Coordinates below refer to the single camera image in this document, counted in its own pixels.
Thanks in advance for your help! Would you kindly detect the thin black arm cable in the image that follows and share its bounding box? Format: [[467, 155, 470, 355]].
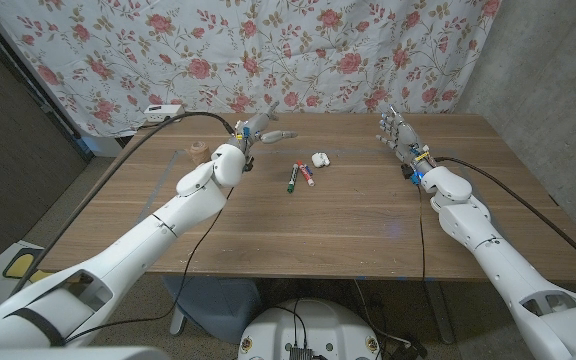
[[417, 183, 427, 282], [62, 185, 236, 346]]

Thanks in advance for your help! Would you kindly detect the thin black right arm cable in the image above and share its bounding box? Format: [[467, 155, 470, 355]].
[[417, 183, 427, 282]]

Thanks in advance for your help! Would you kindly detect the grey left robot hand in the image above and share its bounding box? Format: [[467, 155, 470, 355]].
[[234, 101, 299, 157]]

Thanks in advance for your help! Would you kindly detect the green dry-erase marker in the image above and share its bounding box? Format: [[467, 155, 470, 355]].
[[287, 163, 300, 195]]

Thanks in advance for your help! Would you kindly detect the floral backdrop cloth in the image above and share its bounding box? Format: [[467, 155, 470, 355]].
[[0, 0, 503, 139]]

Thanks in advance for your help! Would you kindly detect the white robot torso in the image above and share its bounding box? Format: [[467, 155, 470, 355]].
[[236, 298, 383, 360]]

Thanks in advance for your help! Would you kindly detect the blue-grey bin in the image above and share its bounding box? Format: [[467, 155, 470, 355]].
[[162, 276, 263, 345]]

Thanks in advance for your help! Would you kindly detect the grey table leg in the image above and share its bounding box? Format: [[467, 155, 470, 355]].
[[425, 279, 457, 345]]

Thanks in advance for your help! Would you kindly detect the black frame bar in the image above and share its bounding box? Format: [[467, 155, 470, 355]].
[[0, 0, 94, 161]]

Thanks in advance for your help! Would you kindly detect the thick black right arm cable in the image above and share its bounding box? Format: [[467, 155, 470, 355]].
[[433, 156, 576, 280]]

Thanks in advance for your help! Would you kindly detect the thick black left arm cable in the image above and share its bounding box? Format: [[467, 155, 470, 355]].
[[10, 111, 237, 297]]

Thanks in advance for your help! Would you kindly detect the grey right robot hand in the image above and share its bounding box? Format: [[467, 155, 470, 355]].
[[375, 104, 437, 174]]

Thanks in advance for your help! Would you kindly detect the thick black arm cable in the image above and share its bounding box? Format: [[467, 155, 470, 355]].
[[10, 111, 237, 297], [433, 156, 576, 280]]

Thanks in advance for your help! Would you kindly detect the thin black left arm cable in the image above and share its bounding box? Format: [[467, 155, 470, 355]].
[[62, 185, 236, 346]]

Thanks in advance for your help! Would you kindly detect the white table leg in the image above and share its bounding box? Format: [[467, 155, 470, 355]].
[[169, 304, 187, 336]]

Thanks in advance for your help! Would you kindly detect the white power strip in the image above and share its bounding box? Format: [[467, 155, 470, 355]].
[[143, 103, 187, 124]]

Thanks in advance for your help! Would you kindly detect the black power adapter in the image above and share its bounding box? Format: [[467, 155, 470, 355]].
[[392, 335, 429, 360]]

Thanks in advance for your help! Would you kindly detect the red Expo marker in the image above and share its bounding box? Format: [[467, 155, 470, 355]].
[[296, 160, 316, 188]]

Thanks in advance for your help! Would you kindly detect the white yellow black floor mat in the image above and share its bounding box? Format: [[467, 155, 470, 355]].
[[0, 240, 77, 301]]

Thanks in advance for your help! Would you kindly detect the tan thread spool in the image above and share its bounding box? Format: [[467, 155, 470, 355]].
[[189, 141, 212, 166]]

